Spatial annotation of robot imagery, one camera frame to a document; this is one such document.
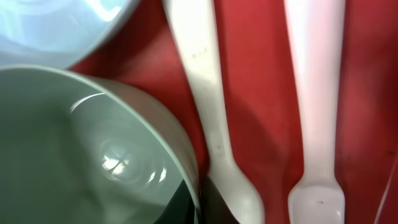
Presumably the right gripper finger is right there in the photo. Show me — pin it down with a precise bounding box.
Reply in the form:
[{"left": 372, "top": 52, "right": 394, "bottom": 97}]
[{"left": 154, "top": 179, "right": 239, "bottom": 224}]

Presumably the green bowl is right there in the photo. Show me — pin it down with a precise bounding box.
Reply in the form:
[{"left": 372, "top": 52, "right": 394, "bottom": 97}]
[{"left": 1, "top": 65, "right": 201, "bottom": 224}]

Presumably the red serving tray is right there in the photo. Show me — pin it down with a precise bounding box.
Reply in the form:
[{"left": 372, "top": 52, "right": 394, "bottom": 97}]
[{"left": 73, "top": 0, "right": 397, "bottom": 223}]

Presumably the white plastic spoon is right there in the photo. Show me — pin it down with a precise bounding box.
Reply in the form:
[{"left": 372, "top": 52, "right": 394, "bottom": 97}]
[{"left": 162, "top": 0, "right": 265, "bottom": 224}]

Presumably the white plastic fork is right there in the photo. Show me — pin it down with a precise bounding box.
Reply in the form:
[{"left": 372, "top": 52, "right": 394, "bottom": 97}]
[{"left": 284, "top": 0, "right": 346, "bottom": 224}]

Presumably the light blue plate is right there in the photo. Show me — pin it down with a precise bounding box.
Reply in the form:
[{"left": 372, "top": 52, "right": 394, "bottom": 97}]
[{"left": 1, "top": 0, "right": 140, "bottom": 68}]

